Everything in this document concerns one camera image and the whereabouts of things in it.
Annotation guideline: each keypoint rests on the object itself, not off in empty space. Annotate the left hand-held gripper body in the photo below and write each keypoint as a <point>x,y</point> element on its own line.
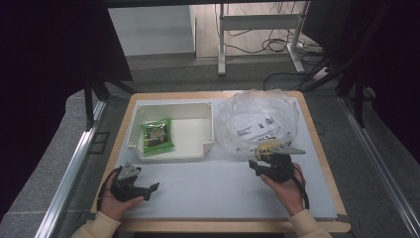
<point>127,186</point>

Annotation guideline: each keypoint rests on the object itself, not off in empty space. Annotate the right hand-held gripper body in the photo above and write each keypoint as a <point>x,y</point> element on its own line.
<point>279,168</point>

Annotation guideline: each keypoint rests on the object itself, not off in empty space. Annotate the green snack packet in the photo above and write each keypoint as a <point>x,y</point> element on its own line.
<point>157,137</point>

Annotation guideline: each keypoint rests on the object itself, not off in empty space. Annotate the clear plastic bag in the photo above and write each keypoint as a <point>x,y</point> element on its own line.
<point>237,112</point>

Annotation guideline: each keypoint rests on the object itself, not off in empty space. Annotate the white plastic bin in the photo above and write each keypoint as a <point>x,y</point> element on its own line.
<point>188,139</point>

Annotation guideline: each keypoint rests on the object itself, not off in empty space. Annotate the person's left hand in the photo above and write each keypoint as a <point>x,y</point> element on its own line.
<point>114,208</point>

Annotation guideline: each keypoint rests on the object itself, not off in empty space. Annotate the person's right hand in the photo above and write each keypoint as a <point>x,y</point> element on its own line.
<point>287,195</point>

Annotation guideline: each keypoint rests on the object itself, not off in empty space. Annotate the yellow packet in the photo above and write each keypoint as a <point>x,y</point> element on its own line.
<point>267,145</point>

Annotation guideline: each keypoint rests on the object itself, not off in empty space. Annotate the white table mat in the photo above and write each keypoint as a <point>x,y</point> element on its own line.
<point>204,193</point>

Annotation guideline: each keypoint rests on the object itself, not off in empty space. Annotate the wooden table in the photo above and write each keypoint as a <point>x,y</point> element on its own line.
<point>214,226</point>

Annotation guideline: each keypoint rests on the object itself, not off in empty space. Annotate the black metal stand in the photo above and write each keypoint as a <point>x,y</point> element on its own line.
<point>88,99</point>

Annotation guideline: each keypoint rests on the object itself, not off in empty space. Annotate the white power strip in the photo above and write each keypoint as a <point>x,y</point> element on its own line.
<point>319,74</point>

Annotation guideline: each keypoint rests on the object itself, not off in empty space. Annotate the dark curtain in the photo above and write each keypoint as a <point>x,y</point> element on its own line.
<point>43,66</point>
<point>396,66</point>

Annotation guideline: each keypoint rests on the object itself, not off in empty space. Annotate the white panel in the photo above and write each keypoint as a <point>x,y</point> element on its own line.
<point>148,29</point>

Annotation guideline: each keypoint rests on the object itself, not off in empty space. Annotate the aluminium rail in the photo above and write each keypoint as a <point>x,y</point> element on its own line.
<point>66,185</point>
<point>379,165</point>

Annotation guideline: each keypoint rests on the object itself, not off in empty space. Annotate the white desk frame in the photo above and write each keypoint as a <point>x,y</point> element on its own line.
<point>257,22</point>

